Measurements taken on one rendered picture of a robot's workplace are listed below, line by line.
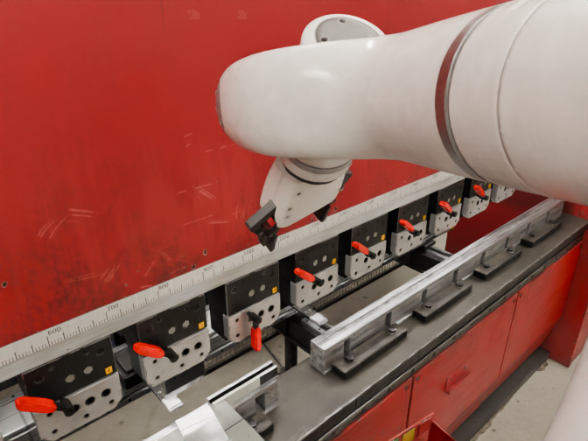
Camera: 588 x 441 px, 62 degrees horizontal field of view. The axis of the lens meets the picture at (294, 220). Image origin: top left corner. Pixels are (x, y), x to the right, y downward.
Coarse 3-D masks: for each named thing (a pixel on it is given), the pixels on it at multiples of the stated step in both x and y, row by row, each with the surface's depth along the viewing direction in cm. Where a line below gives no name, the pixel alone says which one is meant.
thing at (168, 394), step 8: (192, 368) 110; (200, 368) 111; (176, 376) 107; (184, 376) 109; (192, 376) 110; (200, 376) 113; (168, 384) 106; (176, 384) 108; (184, 384) 109; (192, 384) 112; (168, 392) 107; (176, 392) 110
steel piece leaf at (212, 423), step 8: (200, 424) 112; (208, 424) 112; (216, 424) 112; (184, 432) 110; (192, 432) 110; (200, 432) 110; (208, 432) 110; (216, 432) 110; (224, 432) 110; (192, 440) 108; (200, 440) 108; (208, 440) 108; (216, 440) 108; (224, 440) 108
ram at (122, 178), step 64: (0, 0) 62; (64, 0) 66; (128, 0) 72; (192, 0) 78; (256, 0) 86; (320, 0) 96; (384, 0) 108; (448, 0) 123; (512, 0) 144; (0, 64) 64; (64, 64) 69; (128, 64) 75; (192, 64) 82; (0, 128) 66; (64, 128) 72; (128, 128) 78; (192, 128) 86; (0, 192) 69; (64, 192) 75; (128, 192) 82; (192, 192) 90; (256, 192) 101; (384, 192) 132; (0, 256) 72; (64, 256) 78; (128, 256) 86; (192, 256) 95; (0, 320) 74; (64, 320) 82; (128, 320) 90
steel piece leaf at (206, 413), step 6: (204, 408) 116; (210, 408) 116; (192, 414) 115; (198, 414) 115; (204, 414) 115; (210, 414) 115; (180, 420) 113; (186, 420) 113; (192, 420) 113; (198, 420) 113; (204, 420) 113; (180, 426) 111; (186, 426) 111
